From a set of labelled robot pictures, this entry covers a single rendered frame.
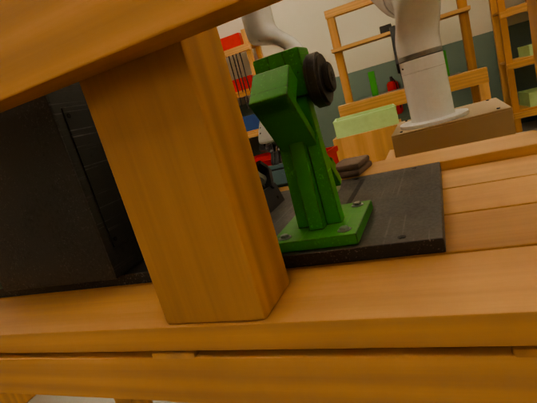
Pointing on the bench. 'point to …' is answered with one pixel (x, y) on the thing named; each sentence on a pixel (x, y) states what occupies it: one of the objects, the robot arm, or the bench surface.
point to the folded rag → (353, 166)
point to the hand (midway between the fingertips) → (276, 160)
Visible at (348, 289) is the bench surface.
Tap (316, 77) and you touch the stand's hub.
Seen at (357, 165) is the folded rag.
